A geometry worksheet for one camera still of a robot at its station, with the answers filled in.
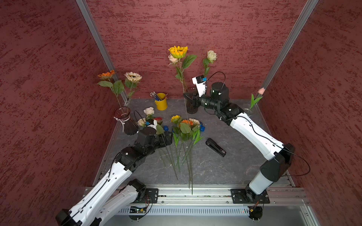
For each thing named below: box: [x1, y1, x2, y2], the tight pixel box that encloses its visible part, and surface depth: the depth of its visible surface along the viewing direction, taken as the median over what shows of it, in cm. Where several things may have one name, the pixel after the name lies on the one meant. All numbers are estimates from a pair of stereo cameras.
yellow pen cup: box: [154, 92, 168, 111], surface depth 112 cm
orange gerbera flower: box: [96, 69, 125, 116], surface depth 81 cm
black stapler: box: [205, 137, 227, 158], surface depth 91 cm
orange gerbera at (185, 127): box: [180, 119, 194, 189], surface depth 95 cm
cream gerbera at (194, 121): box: [188, 118, 201, 126], surface depth 101 cm
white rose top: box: [143, 106, 155, 116], surface depth 110 cm
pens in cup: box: [149, 91, 162, 101], surface depth 105 cm
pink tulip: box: [249, 87, 266, 109], surface depth 91 cm
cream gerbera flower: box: [123, 71, 143, 108], surface depth 80 cm
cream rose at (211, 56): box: [202, 49, 218, 77], surface depth 92 cm
